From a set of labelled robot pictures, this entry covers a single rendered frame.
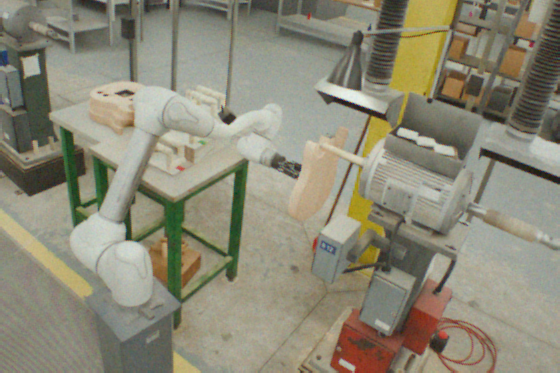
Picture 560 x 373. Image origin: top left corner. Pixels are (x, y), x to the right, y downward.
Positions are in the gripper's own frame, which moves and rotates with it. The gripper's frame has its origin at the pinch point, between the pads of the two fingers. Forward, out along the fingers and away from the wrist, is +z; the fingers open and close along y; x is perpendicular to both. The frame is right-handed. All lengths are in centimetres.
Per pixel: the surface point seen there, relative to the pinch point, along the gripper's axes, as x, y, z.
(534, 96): 65, 13, 72
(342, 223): 2.4, 30.5, 29.3
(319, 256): -9.4, 39.1, 27.7
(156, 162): -16, 26, -70
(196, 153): -9, 13, -57
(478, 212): 20, 11, 70
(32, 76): -21, 1, -228
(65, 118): -21, 25, -148
